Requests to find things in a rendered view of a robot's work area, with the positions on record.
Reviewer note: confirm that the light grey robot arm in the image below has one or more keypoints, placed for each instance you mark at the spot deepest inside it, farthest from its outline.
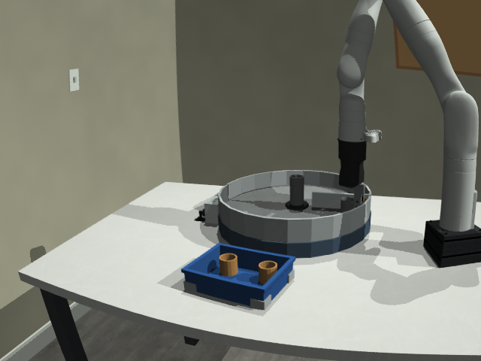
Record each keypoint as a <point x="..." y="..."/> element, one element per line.
<point x="460" y="111"/>

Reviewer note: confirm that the blue square tray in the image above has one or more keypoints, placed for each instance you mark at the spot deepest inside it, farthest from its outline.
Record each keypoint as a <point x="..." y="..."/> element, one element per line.
<point x="233" y="288"/>

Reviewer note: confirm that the grey metal ring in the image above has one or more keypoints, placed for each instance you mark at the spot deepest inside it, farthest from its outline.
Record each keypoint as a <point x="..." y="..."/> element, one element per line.
<point x="296" y="198"/>
<point x="346" y="204"/>
<point x="296" y="183"/>

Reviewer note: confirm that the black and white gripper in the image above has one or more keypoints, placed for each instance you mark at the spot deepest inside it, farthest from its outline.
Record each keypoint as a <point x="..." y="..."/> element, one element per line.
<point x="352" y="154"/>

